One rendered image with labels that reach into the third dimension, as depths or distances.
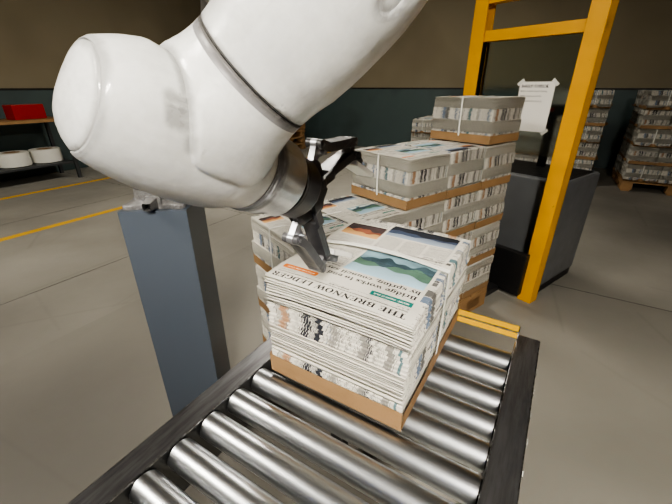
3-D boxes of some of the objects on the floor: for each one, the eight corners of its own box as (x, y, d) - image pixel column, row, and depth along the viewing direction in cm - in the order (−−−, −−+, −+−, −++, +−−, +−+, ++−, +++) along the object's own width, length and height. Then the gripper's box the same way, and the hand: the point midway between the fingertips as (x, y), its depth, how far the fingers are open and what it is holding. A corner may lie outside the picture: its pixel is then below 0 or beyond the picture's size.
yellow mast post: (439, 264, 296) (476, -7, 218) (446, 261, 301) (485, -5, 223) (448, 268, 289) (490, -9, 211) (455, 265, 294) (498, -7, 216)
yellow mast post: (516, 298, 248) (599, -32, 170) (523, 294, 253) (606, -29, 175) (529, 303, 242) (622, -37, 163) (536, 299, 246) (628, -34, 168)
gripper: (278, 71, 42) (354, 139, 61) (228, 277, 43) (318, 280, 62) (332, 71, 38) (395, 143, 57) (276, 295, 39) (356, 292, 58)
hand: (352, 213), depth 58 cm, fingers open, 13 cm apart
